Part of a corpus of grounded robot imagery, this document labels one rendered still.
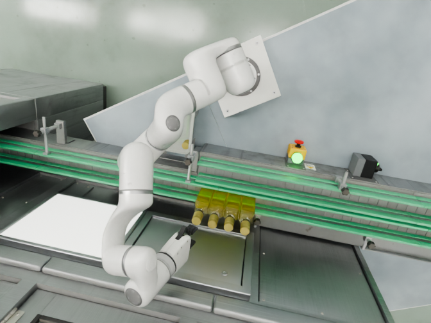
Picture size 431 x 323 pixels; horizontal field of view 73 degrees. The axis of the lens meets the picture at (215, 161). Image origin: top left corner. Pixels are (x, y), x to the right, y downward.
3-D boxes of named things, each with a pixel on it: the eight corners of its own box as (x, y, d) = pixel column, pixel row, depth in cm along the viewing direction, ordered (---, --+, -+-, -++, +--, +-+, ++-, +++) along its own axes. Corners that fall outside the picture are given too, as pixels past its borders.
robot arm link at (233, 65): (233, 97, 105) (229, 100, 90) (217, 62, 102) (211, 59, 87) (258, 86, 103) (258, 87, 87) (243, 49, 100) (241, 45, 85)
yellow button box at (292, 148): (285, 157, 132) (287, 163, 125) (289, 141, 129) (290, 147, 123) (301, 159, 132) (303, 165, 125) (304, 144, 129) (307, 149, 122)
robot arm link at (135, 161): (186, 190, 75) (171, 193, 89) (186, 111, 78) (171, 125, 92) (120, 189, 69) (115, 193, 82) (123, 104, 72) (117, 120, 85)
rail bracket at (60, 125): (66, 141, 143) (33, 157, 123) (64, 108, 137) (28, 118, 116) (75, 143, 143) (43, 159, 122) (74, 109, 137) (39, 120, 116)
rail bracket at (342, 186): (331, 179, 120) (339, 194, 107) (337, 163, 117) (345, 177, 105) (341, 181, 119) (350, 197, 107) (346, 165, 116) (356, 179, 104)
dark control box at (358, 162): (347, 168, 130) (352, 175, 122) (353, 151, 127) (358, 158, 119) (365, 171, 129) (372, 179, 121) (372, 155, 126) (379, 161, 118)
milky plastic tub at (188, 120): (159, 143, 139) (152, 149, 131) (161, 96, 131) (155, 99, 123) (194, 149, 138) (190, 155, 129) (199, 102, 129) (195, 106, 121)
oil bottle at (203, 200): (202, 191, 130) (192, 216, 111) (204, 179, 128) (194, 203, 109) (215, 193, 130) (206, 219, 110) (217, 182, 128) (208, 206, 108)
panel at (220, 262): (56, 197, 132) (-8, 242, 101) (56, 191, 131) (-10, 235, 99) (253, 238, 123) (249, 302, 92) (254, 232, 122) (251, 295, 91)
